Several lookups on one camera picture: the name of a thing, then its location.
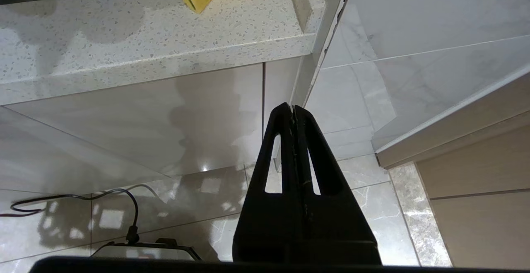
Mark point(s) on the wood tone cabinet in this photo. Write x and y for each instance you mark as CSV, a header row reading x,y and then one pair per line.
x,y
476,190

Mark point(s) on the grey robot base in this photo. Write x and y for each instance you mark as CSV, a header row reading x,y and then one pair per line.
x,y
140,251

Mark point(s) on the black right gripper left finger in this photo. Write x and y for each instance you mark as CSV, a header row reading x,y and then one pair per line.
x,y
265,223

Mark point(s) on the glossy white base cabinet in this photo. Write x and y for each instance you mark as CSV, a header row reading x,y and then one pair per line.
x,y
124,124

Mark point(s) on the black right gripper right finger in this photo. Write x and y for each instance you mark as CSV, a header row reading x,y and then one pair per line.
x,y
339,231

